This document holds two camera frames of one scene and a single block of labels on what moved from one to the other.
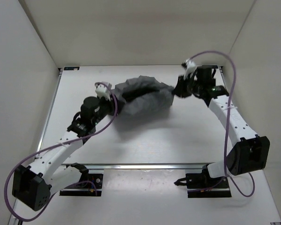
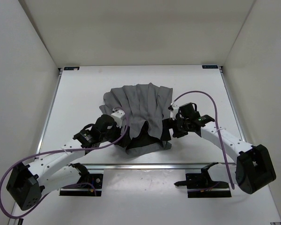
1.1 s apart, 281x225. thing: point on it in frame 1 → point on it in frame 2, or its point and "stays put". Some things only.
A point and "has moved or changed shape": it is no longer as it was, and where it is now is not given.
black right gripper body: [189, 88] → [180, 126]
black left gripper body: [107, 107] → [114, 134]
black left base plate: [89, 185] stays put
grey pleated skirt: [144, 93] has moved or changed shape
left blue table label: [71, 68] stays put
